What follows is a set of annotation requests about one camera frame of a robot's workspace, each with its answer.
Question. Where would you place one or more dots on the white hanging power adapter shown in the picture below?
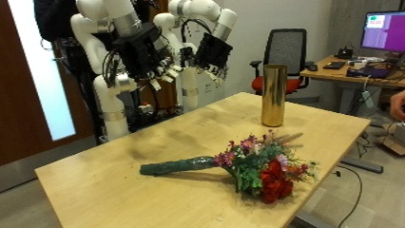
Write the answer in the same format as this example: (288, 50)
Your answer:
(367, 98)

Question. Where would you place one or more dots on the flower bouquet green stem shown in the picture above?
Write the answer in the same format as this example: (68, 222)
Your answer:
(257, 164)

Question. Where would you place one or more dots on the black mesh red office chair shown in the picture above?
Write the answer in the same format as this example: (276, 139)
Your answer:
(285, 53)

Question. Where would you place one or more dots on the black hanging bag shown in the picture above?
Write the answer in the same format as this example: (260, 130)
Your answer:
(52, 19)

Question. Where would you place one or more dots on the cardboard box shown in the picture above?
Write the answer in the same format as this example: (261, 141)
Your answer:
(394, 142)

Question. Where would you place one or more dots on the dark laptop on desk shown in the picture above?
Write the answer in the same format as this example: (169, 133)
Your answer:
(374, 72)

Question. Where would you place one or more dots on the wooden office desk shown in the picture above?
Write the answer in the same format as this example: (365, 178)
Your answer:
(337, 74)

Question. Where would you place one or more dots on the black desk phone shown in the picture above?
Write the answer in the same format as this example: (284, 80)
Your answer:
(345, 53)

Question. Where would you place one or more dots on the black keyboard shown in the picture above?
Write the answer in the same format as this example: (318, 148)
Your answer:
(333, 65)

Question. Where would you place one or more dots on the black computer mouse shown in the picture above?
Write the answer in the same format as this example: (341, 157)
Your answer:
(311, 67)

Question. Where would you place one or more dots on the red emergency stop button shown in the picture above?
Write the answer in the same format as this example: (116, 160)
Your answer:
(145, 107)

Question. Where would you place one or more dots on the brown door glass panel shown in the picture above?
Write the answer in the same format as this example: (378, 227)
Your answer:
(25, 79)

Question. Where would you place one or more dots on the computer monitor purple screen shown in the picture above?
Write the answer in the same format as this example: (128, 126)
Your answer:
(383, 31)

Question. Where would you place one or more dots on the grey table foot bar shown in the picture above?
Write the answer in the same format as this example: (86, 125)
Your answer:
(361, 164)

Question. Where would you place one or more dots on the tall gold cylinder vase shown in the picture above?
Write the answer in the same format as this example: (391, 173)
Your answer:
(273, 95)

